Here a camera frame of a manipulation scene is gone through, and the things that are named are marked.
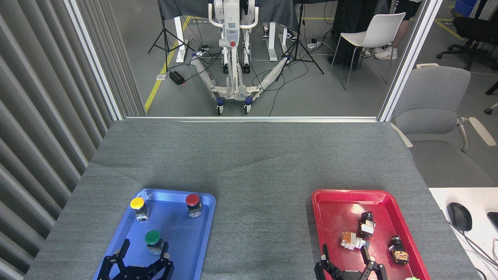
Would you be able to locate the black computer mouse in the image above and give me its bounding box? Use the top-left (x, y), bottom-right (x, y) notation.
top-left (447, 202), bottom-right (473, 232)

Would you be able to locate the person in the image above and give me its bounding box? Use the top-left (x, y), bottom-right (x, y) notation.
top-left (261, 24), bottom-right (298, 42)
top-left (327, 0), bottom-right (391, 70)
top-left (375, 0), bottom-right (423, 60)

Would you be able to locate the black and white switch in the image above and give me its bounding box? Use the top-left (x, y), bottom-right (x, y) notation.
top-left (358, 212), bottom-right (376, 238)

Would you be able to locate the white plastic chair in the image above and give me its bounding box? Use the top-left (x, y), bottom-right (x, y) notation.
top-left (330, 12), bottom-right (406, 92)

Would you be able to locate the red push button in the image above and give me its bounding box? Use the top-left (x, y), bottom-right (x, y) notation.
top-left (185, 194), bottom-right (202, 218)

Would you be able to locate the white and orange switch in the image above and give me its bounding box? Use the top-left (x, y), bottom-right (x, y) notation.
top-left (341, 231), bottom-right (368, 250)

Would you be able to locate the grey office chair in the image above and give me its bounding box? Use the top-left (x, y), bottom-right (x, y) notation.
top-left (390, 64), bottom-right (498, 187)

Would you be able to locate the green push button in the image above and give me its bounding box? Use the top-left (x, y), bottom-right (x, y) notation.
top-left (145, 230), bottom-right (166, 255)

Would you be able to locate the black mouse cable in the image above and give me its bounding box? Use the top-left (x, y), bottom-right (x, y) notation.
top-left (451, 222), bottom-right (498, 273)

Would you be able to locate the silver post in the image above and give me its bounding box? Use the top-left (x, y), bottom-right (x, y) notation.
top-left (64, 0), bottom-right (124, 121)
top-left (378, 0), bottom-right (443, 122)

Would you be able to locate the white stand on wheels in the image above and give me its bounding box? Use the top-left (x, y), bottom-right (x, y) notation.
top-left (189, 0), bottom-right (290, 116)

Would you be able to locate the blue plastic tray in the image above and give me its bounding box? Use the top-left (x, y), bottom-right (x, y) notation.
top-left (93, 189), bottom-right (216, 280)

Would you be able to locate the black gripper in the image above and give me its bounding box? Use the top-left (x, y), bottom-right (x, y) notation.
top-left (314, 244), bottom-right (388, 280)
top-left (97, 239), bottom-right (175, 280)

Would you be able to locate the red plastic tray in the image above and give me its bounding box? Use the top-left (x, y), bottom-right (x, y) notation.
top-left (311, 189), bottom-right (431, 280)

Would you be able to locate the black tripod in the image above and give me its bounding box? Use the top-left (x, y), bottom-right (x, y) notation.
top-left (148, 0), bottom-right (195, 73)
top-left (275, 0), bottom-right (324, 82)

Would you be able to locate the blue bin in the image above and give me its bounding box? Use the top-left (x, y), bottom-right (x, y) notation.
top-left (454, 0), bottom-right (478, 17)

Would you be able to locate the yellow push button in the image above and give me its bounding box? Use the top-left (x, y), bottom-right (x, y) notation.
top-left (130, 197), bottom-right (150, 223)

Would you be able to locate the white desk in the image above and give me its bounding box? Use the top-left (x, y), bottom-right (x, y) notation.
top-left (429, 187), bottom-right (498, 280)

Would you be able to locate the black and orange switch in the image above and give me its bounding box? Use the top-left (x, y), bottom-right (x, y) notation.
top-left (388, 235), bottom-right (410, 265)

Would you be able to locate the grey table cloth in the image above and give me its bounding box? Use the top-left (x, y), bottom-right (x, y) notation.
top-left (23, 119), bottom-right (481, 280)

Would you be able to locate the black office chair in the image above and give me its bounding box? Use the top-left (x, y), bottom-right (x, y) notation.
top-left (437, 16), bottom-right (498, 71)

